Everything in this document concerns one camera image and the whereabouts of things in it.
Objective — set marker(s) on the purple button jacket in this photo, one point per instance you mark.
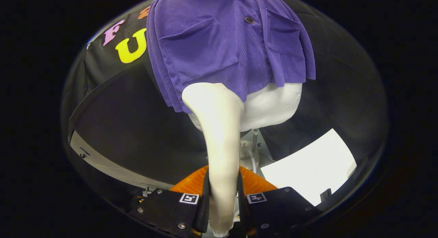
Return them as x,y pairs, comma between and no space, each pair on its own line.
219,43

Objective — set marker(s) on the grey drawer cabinet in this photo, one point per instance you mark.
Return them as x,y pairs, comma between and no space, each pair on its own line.
137,128

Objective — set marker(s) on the white paper sheet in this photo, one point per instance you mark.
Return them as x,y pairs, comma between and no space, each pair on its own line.
308,169

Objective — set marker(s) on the black backdrop cloth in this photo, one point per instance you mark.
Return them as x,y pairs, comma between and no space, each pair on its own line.
342,77

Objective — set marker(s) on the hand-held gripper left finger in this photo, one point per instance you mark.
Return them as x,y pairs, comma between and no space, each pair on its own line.
167,210

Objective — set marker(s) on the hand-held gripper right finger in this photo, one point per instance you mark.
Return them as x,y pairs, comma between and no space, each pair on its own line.
277,210

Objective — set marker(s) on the white mannequin torso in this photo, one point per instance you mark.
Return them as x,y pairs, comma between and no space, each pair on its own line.
270,108

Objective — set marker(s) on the small black block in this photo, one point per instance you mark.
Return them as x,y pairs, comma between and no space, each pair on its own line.
325,195

